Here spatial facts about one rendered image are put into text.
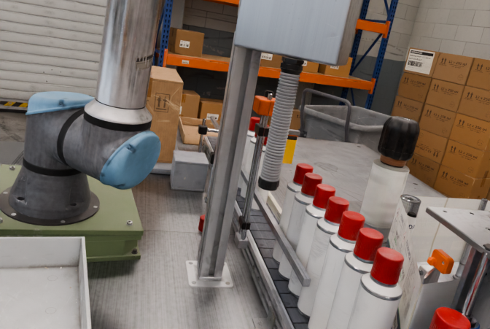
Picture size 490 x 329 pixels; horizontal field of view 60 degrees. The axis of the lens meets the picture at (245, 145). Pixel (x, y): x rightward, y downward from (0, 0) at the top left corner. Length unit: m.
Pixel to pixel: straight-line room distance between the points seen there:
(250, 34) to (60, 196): 0.47
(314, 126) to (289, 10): 2.63
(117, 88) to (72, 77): 4.40
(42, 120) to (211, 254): 0.40
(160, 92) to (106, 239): 0.59
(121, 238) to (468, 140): 3.67
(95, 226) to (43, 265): 0.23
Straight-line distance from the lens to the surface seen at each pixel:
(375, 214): 1.07
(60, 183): 0.88
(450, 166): 4.35
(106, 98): 0.75
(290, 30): 0.66
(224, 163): 0.77
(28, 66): 5.12
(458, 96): 4.33
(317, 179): 0.76
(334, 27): 0.65
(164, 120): 1.37
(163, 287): 0.85
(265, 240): 0.96
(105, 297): 0.82
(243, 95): 0.76
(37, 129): 0.86
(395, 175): 1.04
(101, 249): 0.90
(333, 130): 3.16
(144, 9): 0.72
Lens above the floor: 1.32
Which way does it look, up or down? 16 degrees down
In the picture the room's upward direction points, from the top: 10 degrees clockwise
